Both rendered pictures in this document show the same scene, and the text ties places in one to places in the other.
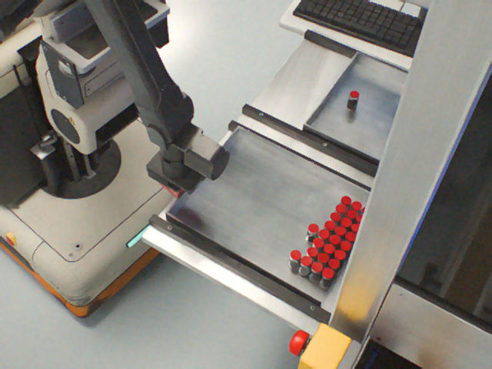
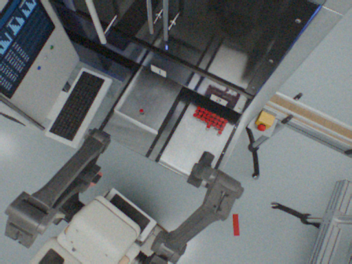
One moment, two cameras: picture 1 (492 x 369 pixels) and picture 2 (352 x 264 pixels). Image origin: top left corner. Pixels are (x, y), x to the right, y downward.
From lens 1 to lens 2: 1.03 m
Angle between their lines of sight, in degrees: 40
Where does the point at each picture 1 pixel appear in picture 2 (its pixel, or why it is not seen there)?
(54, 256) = not seen: hidden behind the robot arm
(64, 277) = not seen: hidden behind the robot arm
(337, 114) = (146, 119)
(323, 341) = (265, 119)
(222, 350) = (181, 182)
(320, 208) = (193, 125)
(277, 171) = (177, 141)
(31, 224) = not seen: outside the picture
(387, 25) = (82, 97)
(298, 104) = (141, 135)
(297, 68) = (119, 135)
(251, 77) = (31, 180)
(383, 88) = (130, 100)
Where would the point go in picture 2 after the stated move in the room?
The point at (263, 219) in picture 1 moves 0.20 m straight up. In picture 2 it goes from (200, 146) to (205, 136)
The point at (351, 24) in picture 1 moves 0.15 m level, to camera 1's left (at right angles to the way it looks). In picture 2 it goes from (82, 113) to (80, 139)
